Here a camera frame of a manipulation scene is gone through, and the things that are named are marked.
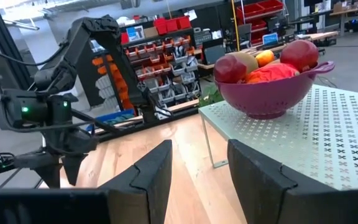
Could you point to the blue bin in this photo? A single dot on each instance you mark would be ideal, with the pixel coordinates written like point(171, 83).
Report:
point(113, 119)

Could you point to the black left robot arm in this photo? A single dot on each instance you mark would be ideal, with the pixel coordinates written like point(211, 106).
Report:
point(82, 40)

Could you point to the magenta colander bowl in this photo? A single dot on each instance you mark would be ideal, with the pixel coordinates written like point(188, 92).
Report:
point(266, 99)

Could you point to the parts bin rack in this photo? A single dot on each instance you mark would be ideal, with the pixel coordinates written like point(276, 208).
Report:
point(166, 71)

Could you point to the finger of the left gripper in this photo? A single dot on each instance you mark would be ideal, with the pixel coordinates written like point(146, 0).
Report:
point(50, 174)
point(73, 168)

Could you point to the olive-brown round fruit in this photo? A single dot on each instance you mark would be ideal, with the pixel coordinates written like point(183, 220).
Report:
point(249, 60)

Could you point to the yellow-orange mango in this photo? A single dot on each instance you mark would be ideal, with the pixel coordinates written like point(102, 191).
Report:
point(265, 58)

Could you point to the green leafy plant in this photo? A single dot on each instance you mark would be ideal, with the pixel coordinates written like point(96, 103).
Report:
point(211, 96)

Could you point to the laptop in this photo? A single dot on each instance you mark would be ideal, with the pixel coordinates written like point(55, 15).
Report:
point(270, 39)

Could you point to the black frame post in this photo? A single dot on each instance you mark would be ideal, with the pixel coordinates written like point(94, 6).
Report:
point(2, 40)

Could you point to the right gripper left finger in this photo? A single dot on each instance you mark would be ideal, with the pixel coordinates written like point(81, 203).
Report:
point(148, 193)

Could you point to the dark red pointed fruit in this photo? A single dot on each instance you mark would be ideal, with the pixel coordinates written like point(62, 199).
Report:
point(228, 70)

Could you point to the orange bell pepper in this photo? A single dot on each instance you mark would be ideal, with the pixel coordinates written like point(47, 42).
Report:
point(272, 73)

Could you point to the red storage bins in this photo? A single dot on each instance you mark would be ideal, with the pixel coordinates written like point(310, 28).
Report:
point(256, 9)

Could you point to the pale green perforated metal shelf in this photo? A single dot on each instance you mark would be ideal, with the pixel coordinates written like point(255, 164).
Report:
point(322, 140)

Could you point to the large dark red fruit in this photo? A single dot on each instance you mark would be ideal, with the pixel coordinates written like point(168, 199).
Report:
point(300, 54)

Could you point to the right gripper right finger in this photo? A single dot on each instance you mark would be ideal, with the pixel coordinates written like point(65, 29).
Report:
point(259, 186)

